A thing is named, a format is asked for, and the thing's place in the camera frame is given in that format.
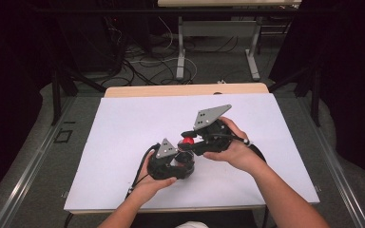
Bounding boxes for white desk with metal legs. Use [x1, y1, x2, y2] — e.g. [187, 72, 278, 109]
[157, 0, 302, 82]

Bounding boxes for person's right hand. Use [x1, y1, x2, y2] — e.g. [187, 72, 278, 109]
[203, 116, 268, 176]

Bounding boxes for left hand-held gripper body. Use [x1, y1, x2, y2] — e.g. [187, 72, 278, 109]
[147, 138, 179, 181]

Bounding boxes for black metal stand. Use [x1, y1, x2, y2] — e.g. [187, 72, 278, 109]
[49, 61, 108, 126]
[267, 61, 323, 128]

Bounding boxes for person's white clothing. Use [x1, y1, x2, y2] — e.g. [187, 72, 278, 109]
[174, 220, 209, 228]

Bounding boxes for metal floor rail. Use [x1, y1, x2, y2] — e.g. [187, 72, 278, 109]
[296, 94, 365, 228]
[0, 94, 77, 228]

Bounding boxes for person's left hand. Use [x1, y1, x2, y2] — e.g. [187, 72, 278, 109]
[131, 151, 178, 200]

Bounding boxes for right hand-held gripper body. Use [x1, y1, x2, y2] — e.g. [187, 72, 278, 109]
[193, 104, 236, 157]

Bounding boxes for cola bottle with red label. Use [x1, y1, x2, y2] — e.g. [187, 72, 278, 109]
[174, 143, 195, 174]

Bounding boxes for light wooden table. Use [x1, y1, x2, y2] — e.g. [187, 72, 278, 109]
[64, 83, 320, 228]

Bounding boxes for white floor cable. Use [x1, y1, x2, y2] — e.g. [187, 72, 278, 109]
[128, 17, 199, 86]

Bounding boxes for square floor socket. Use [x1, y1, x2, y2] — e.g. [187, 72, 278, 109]
[53, 128, 74, 144]

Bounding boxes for bundle of black floor cables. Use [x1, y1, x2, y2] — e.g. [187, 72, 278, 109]
[103, 17, 180, 87]

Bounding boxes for white table mat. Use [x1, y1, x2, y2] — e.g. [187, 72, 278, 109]
[64, 93, 320, 213]

